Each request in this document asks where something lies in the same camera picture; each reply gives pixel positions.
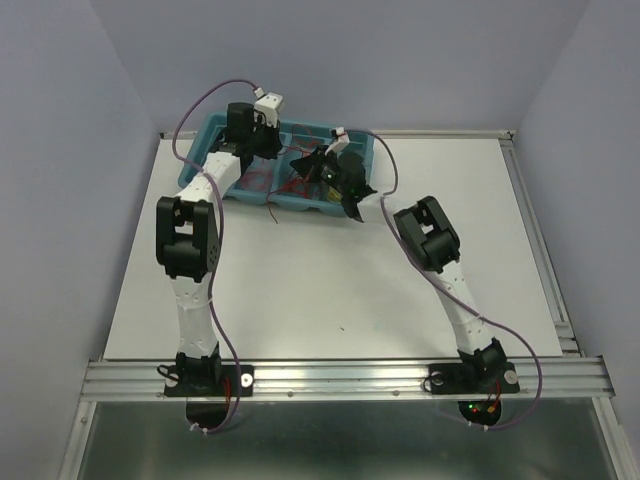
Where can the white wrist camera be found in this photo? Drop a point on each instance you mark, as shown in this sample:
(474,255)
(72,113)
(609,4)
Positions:
(339,141)
(268,107)

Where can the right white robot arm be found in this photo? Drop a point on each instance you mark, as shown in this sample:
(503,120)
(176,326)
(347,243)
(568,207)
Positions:
(425,235)

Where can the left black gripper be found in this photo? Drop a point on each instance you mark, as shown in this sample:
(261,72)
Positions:
(274,144)

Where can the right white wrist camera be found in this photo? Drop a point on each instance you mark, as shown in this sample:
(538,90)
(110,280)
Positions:
(339,141)

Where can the teal compartment tray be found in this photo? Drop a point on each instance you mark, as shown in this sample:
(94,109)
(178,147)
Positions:
(265,180)

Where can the aluminium mounting rail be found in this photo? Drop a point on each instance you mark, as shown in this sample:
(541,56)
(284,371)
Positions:
(299,381)

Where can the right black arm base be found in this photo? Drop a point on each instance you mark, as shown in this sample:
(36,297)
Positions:
(486,375)

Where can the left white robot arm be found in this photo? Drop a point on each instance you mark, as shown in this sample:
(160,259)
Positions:
(188,239)

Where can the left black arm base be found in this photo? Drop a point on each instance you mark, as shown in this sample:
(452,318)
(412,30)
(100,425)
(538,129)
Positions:
(213,390)

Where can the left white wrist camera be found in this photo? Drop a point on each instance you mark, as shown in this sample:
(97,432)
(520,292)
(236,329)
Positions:
(268,107)

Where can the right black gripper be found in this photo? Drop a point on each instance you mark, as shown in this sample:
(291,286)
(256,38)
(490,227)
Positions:
(310,165)

